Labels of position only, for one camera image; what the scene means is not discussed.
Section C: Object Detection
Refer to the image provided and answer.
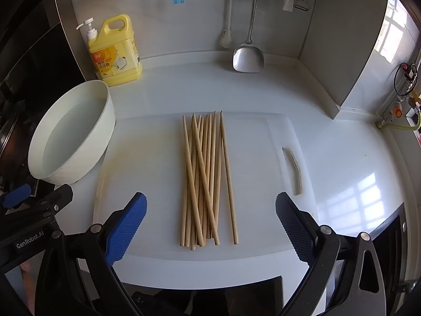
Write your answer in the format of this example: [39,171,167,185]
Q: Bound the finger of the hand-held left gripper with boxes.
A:
[0,184,73,221]
[0,185,32,209]

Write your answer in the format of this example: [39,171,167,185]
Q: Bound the yellow gas hose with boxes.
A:
[376,105,421,133]

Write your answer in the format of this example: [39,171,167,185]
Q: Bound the pile of wooden chopsticks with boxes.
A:
[180,111,238,251]

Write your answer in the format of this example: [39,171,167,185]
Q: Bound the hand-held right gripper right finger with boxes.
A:
[275,192,387,316]

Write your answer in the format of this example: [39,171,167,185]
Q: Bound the white plastic basin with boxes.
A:
[27,80,116,185]

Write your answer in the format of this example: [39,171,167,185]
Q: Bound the metal spatula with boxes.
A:
[233,0,265,73]

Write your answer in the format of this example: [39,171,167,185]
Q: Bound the yellow dish detergent bottle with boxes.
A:
[76,14,143,87]

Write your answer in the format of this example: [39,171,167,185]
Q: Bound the window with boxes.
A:
[373,0,421,66]

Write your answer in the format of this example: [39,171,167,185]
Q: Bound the gas valve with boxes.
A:
[382,100,404,119]

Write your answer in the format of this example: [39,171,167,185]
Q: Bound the white dish brush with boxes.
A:
[220,0,235,49]

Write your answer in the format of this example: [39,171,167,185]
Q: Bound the white cutting board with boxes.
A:
[92,113,319,292]

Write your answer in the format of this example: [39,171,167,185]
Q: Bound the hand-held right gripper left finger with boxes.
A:
[36,192,148,316]

